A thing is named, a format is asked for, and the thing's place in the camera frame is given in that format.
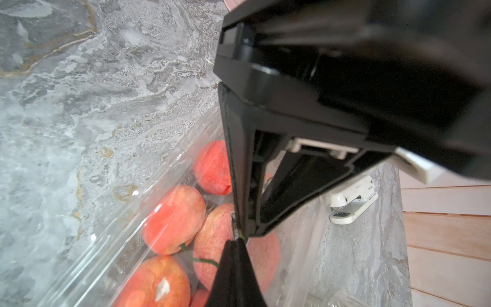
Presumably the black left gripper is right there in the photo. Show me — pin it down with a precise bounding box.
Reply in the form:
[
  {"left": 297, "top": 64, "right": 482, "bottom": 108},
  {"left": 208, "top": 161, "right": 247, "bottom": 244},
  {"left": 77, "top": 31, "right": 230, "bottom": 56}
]
[{"left": 214, "top": 1, "right": 490, "bottom": 180}]

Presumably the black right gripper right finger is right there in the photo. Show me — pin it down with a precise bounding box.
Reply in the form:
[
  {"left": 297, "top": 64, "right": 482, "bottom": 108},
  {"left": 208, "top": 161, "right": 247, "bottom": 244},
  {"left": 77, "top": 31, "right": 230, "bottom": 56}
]
[{"left": 237, "top": 239, "right": 267, "bottom": 307}]

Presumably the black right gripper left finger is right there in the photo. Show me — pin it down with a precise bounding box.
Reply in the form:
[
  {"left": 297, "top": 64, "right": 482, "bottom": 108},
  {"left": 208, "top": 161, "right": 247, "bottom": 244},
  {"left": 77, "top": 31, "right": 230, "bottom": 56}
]
[{"left": 205, "top": 240, "right": 239, "bottom": 307}]

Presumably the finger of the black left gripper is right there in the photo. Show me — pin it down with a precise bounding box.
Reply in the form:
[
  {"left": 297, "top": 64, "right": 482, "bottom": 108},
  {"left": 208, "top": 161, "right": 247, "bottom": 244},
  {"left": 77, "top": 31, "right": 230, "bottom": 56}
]
[
  {"left": 218, "top": 83, "right": 292, "bottom": 237},
  {"left": 253, "top": 149, "right": 392, "bottom": 236}
]

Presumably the clear box of small peaches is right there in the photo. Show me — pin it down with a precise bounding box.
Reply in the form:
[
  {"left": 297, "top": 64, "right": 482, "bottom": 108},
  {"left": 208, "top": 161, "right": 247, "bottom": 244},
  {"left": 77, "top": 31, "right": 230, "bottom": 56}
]
[{"left": 40, "top": 106, "right": 328, "bottom": 306}]

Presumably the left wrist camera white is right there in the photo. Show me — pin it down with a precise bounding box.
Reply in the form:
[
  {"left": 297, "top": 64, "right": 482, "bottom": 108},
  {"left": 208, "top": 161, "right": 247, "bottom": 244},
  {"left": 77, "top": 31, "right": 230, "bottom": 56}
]
[{"left": 387, "top": 148, "right": 462, "bottom": 189}]

